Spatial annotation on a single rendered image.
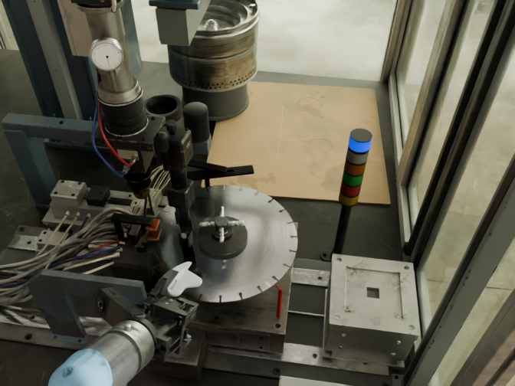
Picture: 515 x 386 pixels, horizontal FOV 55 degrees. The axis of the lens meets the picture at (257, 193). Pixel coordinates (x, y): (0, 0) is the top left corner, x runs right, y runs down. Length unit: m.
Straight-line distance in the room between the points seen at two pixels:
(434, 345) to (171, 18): 0.84
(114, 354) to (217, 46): 1.04
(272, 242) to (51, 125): 0.61
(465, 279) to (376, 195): 0.74
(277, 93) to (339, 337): 1.05
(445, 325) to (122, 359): 0.52
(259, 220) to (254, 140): 0.56
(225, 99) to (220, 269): 0.78
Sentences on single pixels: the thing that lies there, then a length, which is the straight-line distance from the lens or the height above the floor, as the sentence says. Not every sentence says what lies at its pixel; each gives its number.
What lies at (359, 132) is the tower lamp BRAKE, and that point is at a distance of 1.05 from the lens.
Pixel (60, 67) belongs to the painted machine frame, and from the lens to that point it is 1.53.
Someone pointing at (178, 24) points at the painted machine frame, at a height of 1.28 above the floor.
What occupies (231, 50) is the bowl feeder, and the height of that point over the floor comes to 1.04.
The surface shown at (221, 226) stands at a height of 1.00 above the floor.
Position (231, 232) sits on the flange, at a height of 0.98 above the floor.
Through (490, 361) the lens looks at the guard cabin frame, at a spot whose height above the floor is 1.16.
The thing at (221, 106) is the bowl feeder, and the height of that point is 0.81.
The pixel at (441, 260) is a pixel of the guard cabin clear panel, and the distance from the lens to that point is 1.10.
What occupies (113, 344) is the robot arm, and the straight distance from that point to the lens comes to 0.73.
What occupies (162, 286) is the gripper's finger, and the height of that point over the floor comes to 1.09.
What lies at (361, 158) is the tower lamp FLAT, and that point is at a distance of 1.06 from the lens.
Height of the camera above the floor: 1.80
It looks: 45 degrees down
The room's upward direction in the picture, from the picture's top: 1 degrees clockwise
